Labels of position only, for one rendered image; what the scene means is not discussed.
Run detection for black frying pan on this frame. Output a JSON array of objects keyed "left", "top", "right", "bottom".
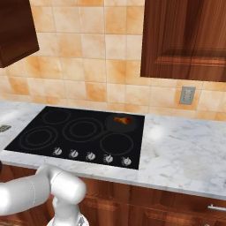
[{"left": 105, "top": 113, "right": 139, "bottom": 133}]

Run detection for black glass hob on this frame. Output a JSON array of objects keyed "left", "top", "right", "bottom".
[{"left": 4, "top": 105, "right": 146, "bottom": 170}]

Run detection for silver hob knob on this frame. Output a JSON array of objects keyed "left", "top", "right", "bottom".
[
  {"left": 52, "top": 147, "right": 64, "bottom": 156},
  {"left": 68, "top": 148, "right": 79, "bottom": 159},
  {"left": 85, "top": 151, "right": 96, "bottom": 162},
  {"left": 102, "top": 154, "right": 115, "bottom": 164},
  {"left": 121, "top": 156, "right": 132, "bottom": 166}
]

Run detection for dark wood base cupboards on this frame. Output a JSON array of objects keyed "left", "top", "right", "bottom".
[{"left": 0, "top": 163, "right": 226, "bottom": 226}]

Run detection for dark wood extractor hood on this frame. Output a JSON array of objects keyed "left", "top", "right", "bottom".
[{"left": 0, "top": 0, "right": 41, "bottom": 69}]

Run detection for grey wall socket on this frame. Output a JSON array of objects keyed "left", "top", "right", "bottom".
[{"left": 179, "top": 86, "right": 197, "bottom": 106}]

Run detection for dark wood wall cupboard door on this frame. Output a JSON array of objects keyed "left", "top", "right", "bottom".
[{"left": 139, "top": 0, "right": 226, "bottom": 83}]

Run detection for silver drawer handle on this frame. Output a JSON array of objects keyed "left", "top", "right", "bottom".
[{"left": 207, "top": 204, "right": 226, "bottom": 213}]

